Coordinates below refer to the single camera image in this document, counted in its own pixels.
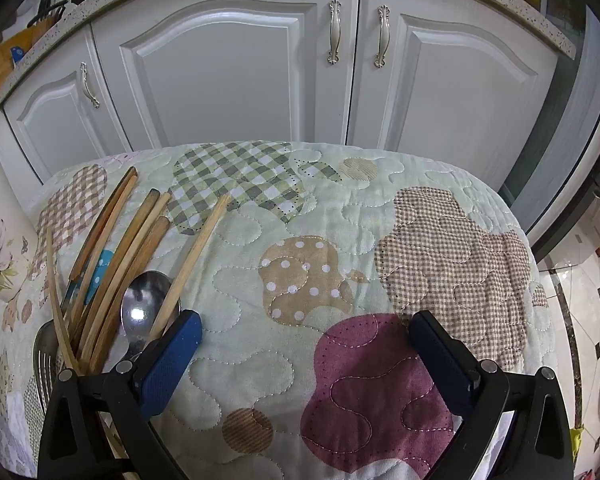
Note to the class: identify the thin bamboo chopstick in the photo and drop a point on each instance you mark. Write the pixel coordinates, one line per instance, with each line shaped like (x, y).
(56, 290)

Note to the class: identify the patchwork quilt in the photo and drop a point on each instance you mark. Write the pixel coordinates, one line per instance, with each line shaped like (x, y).
(330, 200)

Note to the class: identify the metal spoon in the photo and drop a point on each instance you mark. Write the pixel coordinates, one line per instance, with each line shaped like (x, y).
(145, 305)

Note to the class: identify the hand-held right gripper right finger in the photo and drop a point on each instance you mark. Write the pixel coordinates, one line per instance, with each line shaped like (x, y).
(442, 360)

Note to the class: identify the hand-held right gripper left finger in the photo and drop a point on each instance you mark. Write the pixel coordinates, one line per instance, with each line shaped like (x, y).
(172, 360)

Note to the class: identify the blue white packet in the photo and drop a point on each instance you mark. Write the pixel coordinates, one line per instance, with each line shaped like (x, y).
(17, 55)

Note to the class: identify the slotted metal spatula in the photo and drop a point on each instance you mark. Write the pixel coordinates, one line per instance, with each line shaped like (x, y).
(45, 360)

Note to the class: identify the wooden cutting board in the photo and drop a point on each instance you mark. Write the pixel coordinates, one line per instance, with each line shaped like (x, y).
(0, 65)

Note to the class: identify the wooden knife block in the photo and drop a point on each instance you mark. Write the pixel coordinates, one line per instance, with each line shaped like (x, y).
(47, 12)

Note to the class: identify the floral white utensil holder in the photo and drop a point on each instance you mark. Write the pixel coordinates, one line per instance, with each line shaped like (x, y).
(0, 240)

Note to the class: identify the white cabinet door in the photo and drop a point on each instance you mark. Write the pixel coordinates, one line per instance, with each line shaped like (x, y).
(220, 85)
(45, 125)
(455, 100)

